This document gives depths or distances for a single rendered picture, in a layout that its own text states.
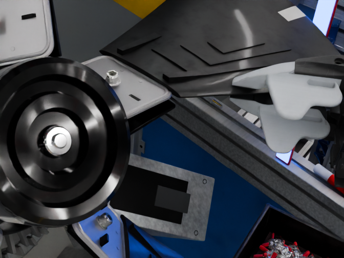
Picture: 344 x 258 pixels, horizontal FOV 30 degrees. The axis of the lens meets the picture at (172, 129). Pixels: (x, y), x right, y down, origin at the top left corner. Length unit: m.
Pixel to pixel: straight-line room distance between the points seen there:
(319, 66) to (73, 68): 0.21
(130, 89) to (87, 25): 1.06
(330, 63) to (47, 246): 0.39
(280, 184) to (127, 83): 0.49
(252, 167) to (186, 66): 0.47
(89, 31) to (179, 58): 1.04
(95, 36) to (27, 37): 1.14
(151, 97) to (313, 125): 0.15
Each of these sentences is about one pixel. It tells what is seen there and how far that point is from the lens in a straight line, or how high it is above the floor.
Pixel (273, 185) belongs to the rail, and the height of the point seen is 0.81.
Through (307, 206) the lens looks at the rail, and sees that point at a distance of 0.99.
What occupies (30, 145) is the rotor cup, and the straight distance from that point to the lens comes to 0.45.
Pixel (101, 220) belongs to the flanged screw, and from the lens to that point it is 0.54.
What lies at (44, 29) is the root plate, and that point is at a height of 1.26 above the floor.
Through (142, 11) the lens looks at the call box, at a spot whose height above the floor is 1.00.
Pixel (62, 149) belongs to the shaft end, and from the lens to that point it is 0.45.
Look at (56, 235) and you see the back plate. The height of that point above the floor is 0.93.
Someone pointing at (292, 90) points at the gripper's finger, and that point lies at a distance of 0.55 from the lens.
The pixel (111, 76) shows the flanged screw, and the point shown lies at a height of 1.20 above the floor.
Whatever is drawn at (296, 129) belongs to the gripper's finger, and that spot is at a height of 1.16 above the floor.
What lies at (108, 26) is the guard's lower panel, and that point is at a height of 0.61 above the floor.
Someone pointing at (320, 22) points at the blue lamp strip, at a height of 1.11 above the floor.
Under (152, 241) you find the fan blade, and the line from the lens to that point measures 0.61.
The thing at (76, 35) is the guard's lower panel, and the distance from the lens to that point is 1.59.
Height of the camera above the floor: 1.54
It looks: 43 degrees down
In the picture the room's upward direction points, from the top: 6 degrees clockwise
